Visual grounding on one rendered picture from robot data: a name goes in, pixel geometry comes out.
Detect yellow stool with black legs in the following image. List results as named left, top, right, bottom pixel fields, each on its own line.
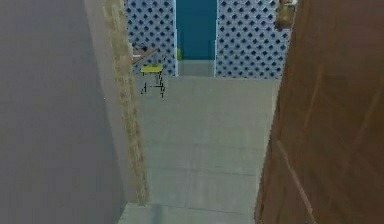
left=139, top=65, right=167, bottom=99

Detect brown wooden room door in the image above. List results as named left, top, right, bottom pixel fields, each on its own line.
left=253, top=0, right=384, bottom=224

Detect brass door handle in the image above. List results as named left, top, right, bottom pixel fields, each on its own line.
left=274, top=0, right=298, bottom=30

